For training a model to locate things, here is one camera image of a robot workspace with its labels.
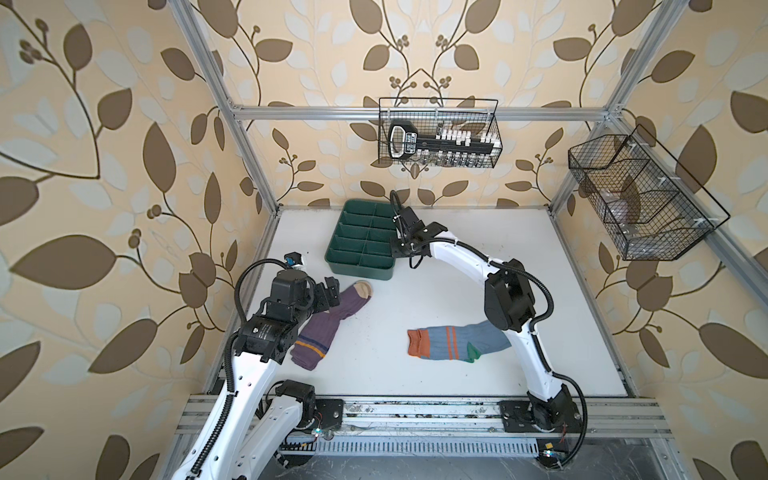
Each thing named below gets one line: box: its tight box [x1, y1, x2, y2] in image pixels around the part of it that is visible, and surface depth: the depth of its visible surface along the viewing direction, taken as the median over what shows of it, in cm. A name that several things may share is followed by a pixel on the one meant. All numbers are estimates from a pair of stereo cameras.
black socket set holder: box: [388, 120, 502, 161], surface depth 85 cm
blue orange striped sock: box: [407, 320, 512, 363], surface depth 87 cm
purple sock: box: [290, 280, 373, 370], surface depth 90 cm
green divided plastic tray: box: [325, 199, 396, 281], surface depth 107 cm
